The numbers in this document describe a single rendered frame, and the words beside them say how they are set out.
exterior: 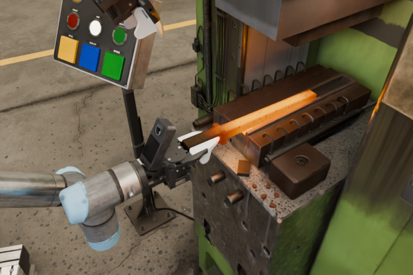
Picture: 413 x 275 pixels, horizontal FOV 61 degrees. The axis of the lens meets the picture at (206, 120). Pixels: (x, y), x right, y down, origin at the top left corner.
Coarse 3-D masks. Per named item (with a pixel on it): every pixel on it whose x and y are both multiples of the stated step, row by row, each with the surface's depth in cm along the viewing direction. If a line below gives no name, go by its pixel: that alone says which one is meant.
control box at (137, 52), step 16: (64, 0) 115; (80, 0) 112; (64, 16) 116; (80, 16) 113; (96, 16) 110; (64, 32) 116; (80, 32) 113; (112, 32) 107; (128, 32) 105; (80, 48) 114; (112, 48) 108; (128, 48) 105; (144, 48) 108; (128, 64) 106; (144, 64) 110; (112, 80) 109; (128, 80) 107; (144, 80) 113
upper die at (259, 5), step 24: (216, 0) 77; (240, 0) 70; (264, 0) 64; (288, 0) 61; (312, 0) 65; (336, 0) 69; (360, 0) 73; (384, 0) 79; (264, 24) 66; (288, 24) 65; (312, 24) 69
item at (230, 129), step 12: (300, 96) 96; (312, 96) 96; (264, 108) 91; (276, 108) 91; (288, 108) 93; (240, 120) 87; (252, 120) 87; (264, 120) 89; (204, 132) 82; (216, 132) 82; (228, 132) 83; (240, 132) 86; (192, 144) 78
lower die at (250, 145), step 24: (312, 72) 111; (336, 72) 109; (264, 96) 99; (288, 96) 99; (336, 96) 99; (360, 96) 99; (216, 120) 98; (288, 120) 91; (240, 144) 91; (264, 144) 84
